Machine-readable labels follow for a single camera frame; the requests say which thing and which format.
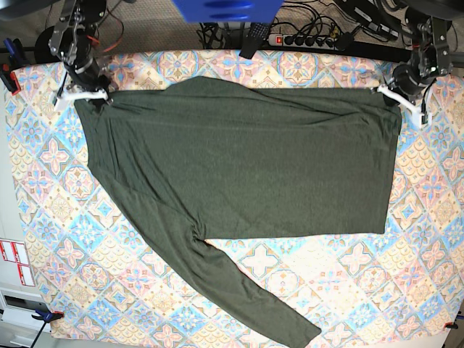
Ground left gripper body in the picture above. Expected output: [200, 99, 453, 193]
[371, 64, 434, 129]

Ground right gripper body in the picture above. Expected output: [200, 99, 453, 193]
[54, 61, 113, 112]

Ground dark green long-sleeve shirt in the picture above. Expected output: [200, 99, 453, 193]
[74, 77, 402, 347]

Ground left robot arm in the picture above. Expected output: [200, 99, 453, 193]
[371, 1, 452, 129]

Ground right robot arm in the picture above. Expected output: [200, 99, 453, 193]
[49, 1, 110, 112]

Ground black round stand base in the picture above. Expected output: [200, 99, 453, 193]
[34, 26, 59, 65]

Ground blue clamp top left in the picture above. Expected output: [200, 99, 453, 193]
[1, 38, 21, 96]

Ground blue clamp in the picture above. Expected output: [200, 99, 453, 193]
[30, 310, 65, 348]
[1, 38, 21, 96]

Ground black power strip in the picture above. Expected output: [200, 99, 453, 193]
[268, 34, 336, 50]

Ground blue plastic box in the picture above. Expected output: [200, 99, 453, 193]
[173, 0, 283, 23]

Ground black remote control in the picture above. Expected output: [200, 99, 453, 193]
[239, 22, 270, 59]

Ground red white label stickers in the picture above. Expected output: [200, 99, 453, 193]
[1, 239, 35, 287]

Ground patterned pastel tablecloth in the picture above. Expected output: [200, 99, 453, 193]
[1, 51, 463, 347]

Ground blue clamp bottom left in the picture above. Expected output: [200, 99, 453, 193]
[30, 310, 65, 348]

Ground red clamp bottom right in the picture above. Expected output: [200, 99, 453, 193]
[444, 323, 459, 329]

